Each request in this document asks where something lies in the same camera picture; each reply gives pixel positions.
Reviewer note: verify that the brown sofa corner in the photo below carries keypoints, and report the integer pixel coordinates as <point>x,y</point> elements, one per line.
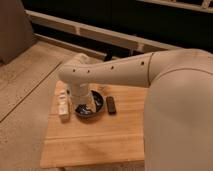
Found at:
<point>16,32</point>

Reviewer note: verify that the wooden table board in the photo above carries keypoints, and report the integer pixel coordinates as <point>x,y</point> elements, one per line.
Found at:
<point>102,139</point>

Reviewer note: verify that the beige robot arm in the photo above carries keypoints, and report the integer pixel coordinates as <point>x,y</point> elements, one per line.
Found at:
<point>178,111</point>

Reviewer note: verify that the black bowl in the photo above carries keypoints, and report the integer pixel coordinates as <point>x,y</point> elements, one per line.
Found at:
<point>92,107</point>

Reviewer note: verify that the white wooden shelf rail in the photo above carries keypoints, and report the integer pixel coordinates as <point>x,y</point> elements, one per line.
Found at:
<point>105,43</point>

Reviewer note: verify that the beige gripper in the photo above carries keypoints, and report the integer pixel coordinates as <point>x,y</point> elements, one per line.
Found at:
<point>79,93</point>

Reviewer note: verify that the white small carton box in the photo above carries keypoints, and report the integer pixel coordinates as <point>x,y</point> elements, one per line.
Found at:
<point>63,105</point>

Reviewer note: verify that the dark rectangular block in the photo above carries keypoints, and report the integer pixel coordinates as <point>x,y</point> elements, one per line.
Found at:
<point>111,105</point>

